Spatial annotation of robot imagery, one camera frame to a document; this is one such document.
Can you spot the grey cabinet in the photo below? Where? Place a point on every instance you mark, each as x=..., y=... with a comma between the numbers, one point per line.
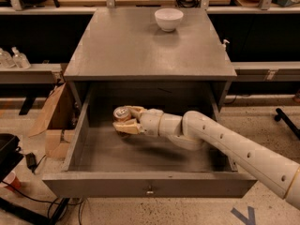
x=126, y=43

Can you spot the red plastic cup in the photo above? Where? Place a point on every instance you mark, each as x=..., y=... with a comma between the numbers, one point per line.
x=11, y=182

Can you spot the black power adapter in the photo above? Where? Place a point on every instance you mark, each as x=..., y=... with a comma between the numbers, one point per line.
x=31, y=161

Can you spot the grey open top drawer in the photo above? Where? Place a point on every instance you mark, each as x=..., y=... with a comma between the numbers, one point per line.
x=101, y=163

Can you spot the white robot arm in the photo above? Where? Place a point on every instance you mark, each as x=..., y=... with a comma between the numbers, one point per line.
x=192, y=129

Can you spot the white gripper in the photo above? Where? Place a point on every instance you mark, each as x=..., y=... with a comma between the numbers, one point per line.
x=151, y=121

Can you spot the white ceramic bowl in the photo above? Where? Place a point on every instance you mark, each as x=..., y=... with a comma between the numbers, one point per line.
x=168, y=19

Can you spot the clear sanitizer bottle right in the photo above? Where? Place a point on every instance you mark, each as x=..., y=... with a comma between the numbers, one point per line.
x=20, y=59

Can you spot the clear sanitizer bottle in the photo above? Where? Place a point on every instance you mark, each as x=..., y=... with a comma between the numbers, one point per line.
x=6, y=59
x=20, y=59

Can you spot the small white pump bottle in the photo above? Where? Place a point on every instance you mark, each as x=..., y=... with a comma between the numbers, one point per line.
x=226, y=44

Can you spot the brown cardboard box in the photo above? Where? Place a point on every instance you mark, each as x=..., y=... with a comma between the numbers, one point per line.
x=54, y=120

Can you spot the orange soda can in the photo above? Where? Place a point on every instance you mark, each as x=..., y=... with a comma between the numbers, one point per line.
x=121, y=114

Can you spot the clear sanitizer bottle left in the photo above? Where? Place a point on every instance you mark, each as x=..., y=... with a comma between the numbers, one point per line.
x=6, y=59

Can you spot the black chair leg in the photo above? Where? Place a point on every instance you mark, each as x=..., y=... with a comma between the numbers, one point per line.
x=282, y=116

